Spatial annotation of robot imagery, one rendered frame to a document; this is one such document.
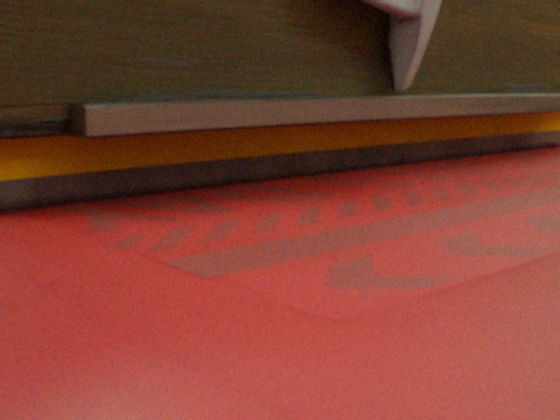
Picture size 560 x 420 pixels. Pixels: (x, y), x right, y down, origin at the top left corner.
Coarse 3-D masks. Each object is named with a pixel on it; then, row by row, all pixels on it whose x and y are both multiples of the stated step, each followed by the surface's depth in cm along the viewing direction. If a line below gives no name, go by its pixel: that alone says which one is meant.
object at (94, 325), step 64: (0, 256) 16; (64, 256) 15; (128, 256) 15; (0, 320) 11; (64, 320) 11; (128, 320) 11; (192, 320) 11; (256, 320) 11; (320, 320) 11; (384, 320) 11; (448, 320) 10; (512, 320) 10; (0, 384) 8; (64, 384) 8; (128, 384) 8; (192, 384) 8; (256, 384) 8; (320, 384) 8; (384, 384) 8; (448, 384) 8; (512, 384) 8
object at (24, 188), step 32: (224, 160) 27; (256, 160) 28; (288, 160) 29; (320, 160) 30; (352, 160) 31; (384, 160) 33; (416, 160) 34; (0, 192) 22; (32, 192) 22; (64, 192) 23; (96, 192) 24; (128, 192) 25
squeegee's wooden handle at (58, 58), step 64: (0, 0) 20; (64, 0) 21; (128, 0) 22; (192, 0) 24; (256, 0) 25; (320, 0) 27; (448, 0) 32; (512, 0) 35; (0, 64) 20; (64, 64) 21; (128, 64) 22; (192, 64) 24; (256, 64) 26; (320, 64) 28; (384, 64) 30; (448, 64) 33; (512, 64) 36; (0, 128) 20; (64, 128) 21
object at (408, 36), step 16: (368, 0) 26; (384, 0) 27; (400, 0) 27; (416, 0) 27; (432, 0) 28; (400, 16) 28; (416, 16) 28; (432, 16) 28; (400, 32) 29; (416, 32) 28; (400, 48) 29; (416, 48) 28; (400, 64) 29; (416, 64) 29; (400, 80) 29
